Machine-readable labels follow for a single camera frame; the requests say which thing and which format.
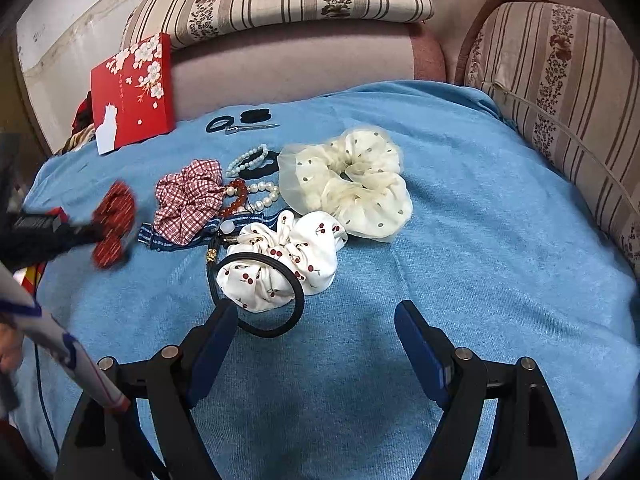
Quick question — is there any silver hair clip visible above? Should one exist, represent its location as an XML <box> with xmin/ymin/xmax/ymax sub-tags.
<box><xmin>224</xmin><ymin>122</ymin><xmax>280</xmax><ymax>134</ymax></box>

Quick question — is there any blue towel bedspread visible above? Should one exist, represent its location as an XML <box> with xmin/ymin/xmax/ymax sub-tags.
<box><xmin>25</xmin><ymin>81</ymin><xmax>639</xmax><ymax>479</ymax></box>

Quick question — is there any small pearl bracelet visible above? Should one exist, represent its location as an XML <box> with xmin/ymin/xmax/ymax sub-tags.
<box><xmin>224</xmin><ymin>143</ymin><xmax>270</xmax><ymax>180</ymax></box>

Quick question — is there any blue striped strap watch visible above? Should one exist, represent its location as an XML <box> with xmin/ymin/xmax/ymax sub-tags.
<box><xmin>137</xmin><ymin>211</ymin><xmax>280</xmax><ymax>252</ymax></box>

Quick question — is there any pink sofa backrest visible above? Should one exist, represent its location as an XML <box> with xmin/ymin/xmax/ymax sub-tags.
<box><xmin>171</xmin><ymin>20</ymin><xmax>446</xmax><ymax>120</ymax></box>

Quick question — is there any large black hair tie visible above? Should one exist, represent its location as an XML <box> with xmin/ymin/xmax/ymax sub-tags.
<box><xmin>205</xmin><ymin>246</ymin><xmax>306</xmax><ymax>339</ymax></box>

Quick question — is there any black cable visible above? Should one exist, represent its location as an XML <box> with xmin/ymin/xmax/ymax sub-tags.
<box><xmin>31</xmin><ymin>339</ymin><xmax>64</xmax><ymax>461</ymax></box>

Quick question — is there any striped floral cushion right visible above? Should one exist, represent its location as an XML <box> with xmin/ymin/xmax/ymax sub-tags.
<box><xmin>464</xmin><ymin>2</ymin><xmax>639</xmax><ymax>269</ymax></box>

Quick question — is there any black fabric hair tie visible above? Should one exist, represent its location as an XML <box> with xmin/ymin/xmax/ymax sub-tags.
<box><xmin>242</xmin><ymin>148</ymin><xmax>282</xmax><ymax>181</ymax></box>

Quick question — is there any white cherry print scrunchie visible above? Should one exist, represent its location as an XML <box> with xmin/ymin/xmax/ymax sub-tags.
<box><xmin>215</xmin><ymin>210</ymin><xmax>348</xmax><ymax>313</ymax></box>

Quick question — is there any small black scrunchie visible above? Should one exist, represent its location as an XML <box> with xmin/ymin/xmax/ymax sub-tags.
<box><xmin>240</xmin><ymin>108</ymin><xmax>271</xmax><ymax>125</ymax></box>

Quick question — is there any red floral box lid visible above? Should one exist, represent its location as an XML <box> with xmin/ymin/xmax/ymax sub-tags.
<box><xmin>90</xmin><ymin>32</ymin><xmax>175</xmax><ymax>155</ymax></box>

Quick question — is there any red bead bracelet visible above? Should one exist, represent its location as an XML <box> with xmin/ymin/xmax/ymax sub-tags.
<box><xmin>219</xmin><ymin>178</ymin><xmax>250</xmax><ymax>219</ymax></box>

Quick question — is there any cream dotted organza scrunchie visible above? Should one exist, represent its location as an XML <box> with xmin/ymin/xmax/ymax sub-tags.
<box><xmin>277</xmin><ymin>125</ymin><xmax>413</xmax><ymax>243</ymax></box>

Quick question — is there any red dotted bow scrunchie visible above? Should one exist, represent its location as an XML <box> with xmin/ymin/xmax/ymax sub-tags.
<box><xmin>92</xmin><ymin>181</ymin><xmax>136</xmax><ymax>269</ymax></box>

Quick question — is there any left hand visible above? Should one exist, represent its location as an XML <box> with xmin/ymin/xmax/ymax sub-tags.
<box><xmin>0</xmin><ymin>324</ymin><xmax>24</xmax><ymax>373</ymax></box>

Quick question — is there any dark clothes pile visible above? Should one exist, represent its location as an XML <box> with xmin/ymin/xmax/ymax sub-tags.
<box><xmin>55</xmin><ymin>92</ymin><xmax>96</xmax><ymax>156</ymax></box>

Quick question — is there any white pearl bracelet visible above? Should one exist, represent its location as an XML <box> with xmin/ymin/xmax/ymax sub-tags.
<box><xmin>224</xmin><ymin>180</ymin><xmax>281</xmax><ymax>214</ymax></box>

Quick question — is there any red plaid scrunchie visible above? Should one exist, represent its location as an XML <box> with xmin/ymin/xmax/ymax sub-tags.
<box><xmin>152</xmin><ymin>159</ymin><xmax>224</xmax><ymax>246</ymax></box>

